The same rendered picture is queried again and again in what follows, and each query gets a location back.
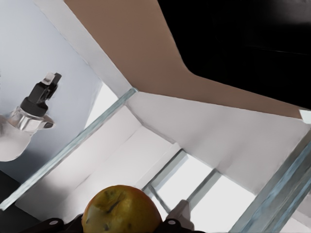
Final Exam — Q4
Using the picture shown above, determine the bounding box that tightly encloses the pale finger of the right gripper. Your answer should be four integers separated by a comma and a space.
42, 72, 56, 85

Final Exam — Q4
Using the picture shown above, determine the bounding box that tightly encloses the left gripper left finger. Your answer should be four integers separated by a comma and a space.
39, 217, 65, 233

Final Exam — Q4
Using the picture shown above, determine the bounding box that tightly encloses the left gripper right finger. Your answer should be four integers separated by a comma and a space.
164, 199, 196, 233

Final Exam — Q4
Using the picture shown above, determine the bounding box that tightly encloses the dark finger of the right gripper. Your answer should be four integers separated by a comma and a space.
52, 72, 63, 86

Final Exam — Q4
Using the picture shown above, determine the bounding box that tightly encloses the yellow-red apple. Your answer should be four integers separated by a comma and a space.
81, 184, 162, 233

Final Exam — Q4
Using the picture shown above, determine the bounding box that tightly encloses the thin silver frame bar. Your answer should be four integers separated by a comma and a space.
186, 168, 223, 202
141, 148, 190, 215

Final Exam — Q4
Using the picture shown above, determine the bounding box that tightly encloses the silver frame post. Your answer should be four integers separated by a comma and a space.
229, 139, 311, 233
0, 87, 139, 211

